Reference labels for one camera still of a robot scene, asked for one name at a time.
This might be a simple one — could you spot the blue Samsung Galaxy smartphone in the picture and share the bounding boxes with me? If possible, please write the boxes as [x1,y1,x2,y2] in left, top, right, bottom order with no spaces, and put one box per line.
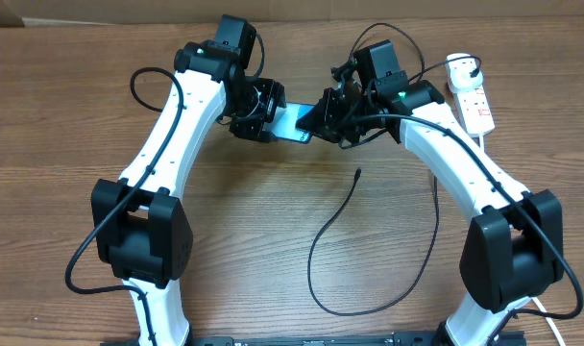
[265,103,313,144]

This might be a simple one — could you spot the black USB charging cable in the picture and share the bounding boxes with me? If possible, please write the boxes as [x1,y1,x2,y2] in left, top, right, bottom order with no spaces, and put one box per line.
[306,22,482,317]

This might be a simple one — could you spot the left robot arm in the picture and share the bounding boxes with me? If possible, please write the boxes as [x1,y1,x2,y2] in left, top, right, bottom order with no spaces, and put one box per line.
[80,38,307,345]

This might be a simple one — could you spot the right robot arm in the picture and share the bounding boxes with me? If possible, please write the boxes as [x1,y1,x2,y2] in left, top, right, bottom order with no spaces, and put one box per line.
[296,71,565,345]

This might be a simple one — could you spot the white power strip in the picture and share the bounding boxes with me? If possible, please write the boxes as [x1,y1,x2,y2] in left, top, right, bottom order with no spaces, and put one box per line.
[454,86,495,137]

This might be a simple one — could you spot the white wall charger adapter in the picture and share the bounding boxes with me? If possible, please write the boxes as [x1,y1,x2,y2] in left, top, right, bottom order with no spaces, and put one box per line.
[446,53,483,94]

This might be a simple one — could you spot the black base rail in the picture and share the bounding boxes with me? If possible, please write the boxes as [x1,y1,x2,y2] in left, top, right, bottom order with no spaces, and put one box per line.
[99,330,527,346]

